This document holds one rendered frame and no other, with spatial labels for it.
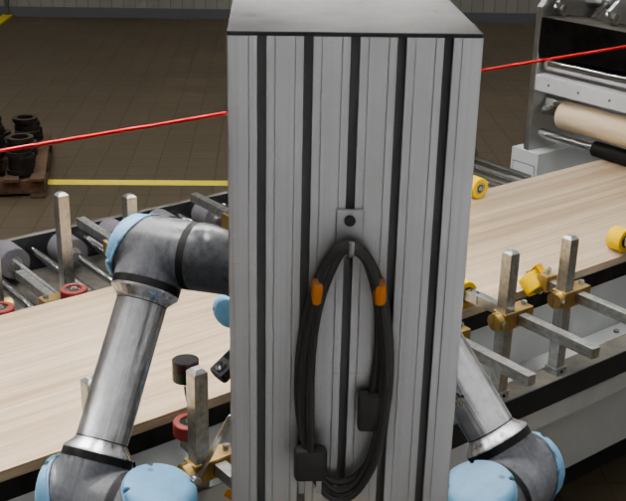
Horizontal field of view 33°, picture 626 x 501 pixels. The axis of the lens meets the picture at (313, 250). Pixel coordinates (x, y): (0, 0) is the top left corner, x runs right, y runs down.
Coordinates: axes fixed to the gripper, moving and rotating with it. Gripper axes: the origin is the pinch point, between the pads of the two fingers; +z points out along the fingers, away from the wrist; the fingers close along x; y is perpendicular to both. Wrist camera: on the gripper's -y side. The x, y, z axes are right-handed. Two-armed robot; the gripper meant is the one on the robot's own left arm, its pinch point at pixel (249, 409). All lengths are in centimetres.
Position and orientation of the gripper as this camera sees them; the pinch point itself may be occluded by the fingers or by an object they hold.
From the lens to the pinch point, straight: 238.7
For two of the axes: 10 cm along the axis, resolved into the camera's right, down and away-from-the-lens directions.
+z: -0.2, 9.3, 3.7
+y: 8.0, -2.1, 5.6
